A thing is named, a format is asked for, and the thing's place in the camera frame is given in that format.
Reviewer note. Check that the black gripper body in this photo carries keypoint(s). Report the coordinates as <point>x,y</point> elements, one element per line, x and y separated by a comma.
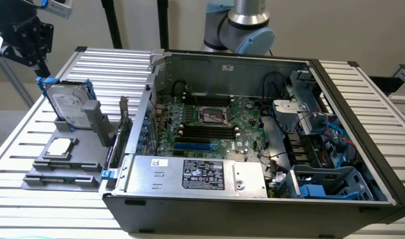
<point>20,35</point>

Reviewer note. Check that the aluminium frame post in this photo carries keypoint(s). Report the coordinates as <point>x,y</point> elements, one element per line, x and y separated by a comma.
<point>13,79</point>

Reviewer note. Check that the black open PC case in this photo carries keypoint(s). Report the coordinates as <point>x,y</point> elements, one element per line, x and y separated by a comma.
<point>242,214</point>

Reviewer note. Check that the black expansion slot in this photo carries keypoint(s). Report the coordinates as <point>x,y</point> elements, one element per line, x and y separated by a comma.
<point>191,140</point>

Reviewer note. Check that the CPU socket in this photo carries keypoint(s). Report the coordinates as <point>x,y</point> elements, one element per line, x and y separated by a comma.
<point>212,115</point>

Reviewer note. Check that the silver power supply unit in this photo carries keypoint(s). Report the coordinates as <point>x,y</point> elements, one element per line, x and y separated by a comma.
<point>175,176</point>

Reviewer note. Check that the silver CPU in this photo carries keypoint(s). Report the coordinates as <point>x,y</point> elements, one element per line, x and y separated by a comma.
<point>57,148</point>

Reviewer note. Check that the black RAM slot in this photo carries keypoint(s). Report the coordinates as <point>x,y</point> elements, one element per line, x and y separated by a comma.
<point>208,134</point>
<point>207,101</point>
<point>207,95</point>
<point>208,130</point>
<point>207,98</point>
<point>208,137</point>
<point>208,127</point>
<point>207,104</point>

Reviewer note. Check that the blue expansion slot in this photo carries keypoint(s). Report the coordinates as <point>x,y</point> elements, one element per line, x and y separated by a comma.
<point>192,147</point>

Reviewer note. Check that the silver metal disk bay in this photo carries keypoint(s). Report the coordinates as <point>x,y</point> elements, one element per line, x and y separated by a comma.
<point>302,99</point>

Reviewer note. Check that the grey disk bay blue latch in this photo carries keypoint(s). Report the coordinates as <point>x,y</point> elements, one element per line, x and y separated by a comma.
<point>325,184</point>

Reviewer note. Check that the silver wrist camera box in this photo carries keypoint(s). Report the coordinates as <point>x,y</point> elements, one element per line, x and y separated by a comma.
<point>59,10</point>

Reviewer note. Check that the black tripod pole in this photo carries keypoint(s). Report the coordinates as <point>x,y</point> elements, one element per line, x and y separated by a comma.
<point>163,22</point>
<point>111,22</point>

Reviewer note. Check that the green RAM stick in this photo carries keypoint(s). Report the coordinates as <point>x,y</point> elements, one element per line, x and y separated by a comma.
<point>65,166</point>
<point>59,179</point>

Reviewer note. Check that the round coin battery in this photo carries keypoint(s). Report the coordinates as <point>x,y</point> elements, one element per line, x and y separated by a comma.
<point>250,105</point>

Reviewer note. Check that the green motherboard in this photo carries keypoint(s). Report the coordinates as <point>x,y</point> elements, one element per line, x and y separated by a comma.
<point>242,119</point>

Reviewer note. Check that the small silver heat sink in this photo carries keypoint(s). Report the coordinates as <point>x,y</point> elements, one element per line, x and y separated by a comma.
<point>236,156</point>

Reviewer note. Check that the hard disk with blue frame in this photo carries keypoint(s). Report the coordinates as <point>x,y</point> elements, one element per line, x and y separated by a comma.
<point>67,104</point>

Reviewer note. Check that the grey parts rack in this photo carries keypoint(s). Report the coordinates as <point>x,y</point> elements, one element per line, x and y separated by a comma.
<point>85,152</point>

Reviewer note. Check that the black metal bracket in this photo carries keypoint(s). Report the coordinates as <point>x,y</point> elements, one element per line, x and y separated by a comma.
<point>385,84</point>

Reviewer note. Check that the green graphics card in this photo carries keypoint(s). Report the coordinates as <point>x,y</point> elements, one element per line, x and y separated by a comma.
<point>122,139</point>

